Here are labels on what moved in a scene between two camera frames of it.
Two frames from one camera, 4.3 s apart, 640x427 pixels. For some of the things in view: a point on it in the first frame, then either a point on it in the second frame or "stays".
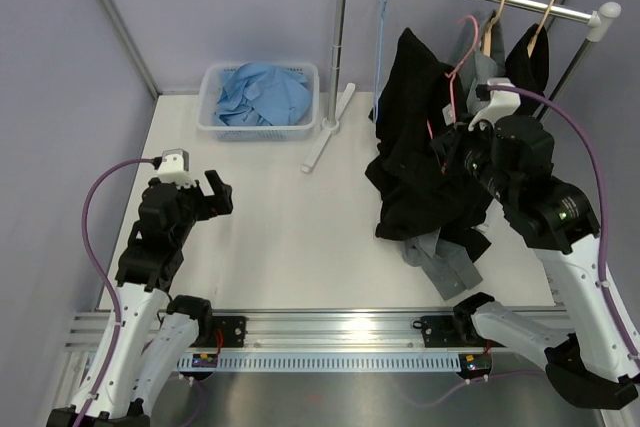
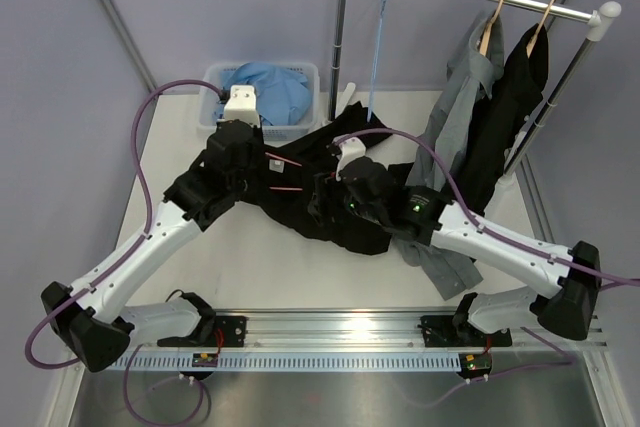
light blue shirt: (260, 94) stays
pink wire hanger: (452, 75) to (294, 163)
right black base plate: (450, 331) stays
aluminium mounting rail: (290, 331) stays
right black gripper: (449, 147) to (326, 187)
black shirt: (419, 186) to (323, 179)
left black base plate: (223, 332) stays
